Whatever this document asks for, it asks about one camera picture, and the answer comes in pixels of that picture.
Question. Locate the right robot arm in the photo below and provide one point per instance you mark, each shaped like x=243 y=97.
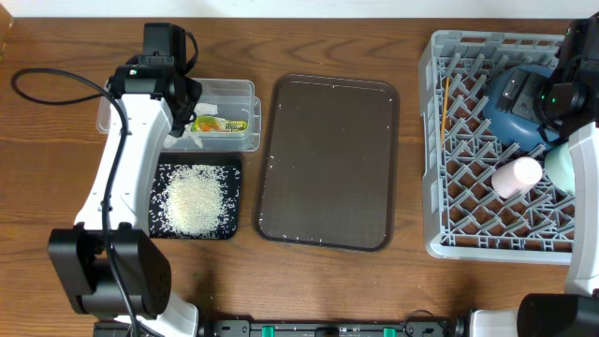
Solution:
x=574 y=312

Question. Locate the white rice pile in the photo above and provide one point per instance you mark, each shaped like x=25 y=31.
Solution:
x=194 y=199

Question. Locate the clear plastic bin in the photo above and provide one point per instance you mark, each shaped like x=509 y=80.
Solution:
x=229 y=112

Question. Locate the grey dishwasher rack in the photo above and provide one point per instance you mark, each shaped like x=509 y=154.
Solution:
x=464 y=218

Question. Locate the wooden chopstick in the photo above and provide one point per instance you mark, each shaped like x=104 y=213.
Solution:
x=444 y=112

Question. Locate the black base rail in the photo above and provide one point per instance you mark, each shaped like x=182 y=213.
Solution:
x=240 y=328

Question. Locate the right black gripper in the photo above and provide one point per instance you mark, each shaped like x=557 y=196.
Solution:
x=533 y=87

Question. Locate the dark blue plate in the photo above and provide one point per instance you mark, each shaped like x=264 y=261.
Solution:
x=509 y=128

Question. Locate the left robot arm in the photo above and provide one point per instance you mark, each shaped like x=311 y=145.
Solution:
x=107 y=264

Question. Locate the mint green bowl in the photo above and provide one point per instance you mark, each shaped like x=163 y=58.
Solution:
x=559 y=168

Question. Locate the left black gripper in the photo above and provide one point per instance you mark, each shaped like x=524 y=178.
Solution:
x=194 y=92

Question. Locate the yellow green snack wrapper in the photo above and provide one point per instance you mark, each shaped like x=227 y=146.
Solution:
x=209 y=123

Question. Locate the dark brown serving tray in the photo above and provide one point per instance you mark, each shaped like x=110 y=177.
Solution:
x=329 y=169

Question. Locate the white tissue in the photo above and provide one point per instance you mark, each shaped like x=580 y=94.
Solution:
x=192 y=131

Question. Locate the black plastic tray bin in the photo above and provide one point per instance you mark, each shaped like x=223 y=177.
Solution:
x=196 y=159

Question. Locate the pink plastic cup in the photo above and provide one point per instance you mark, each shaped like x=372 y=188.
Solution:
x=516 y=177

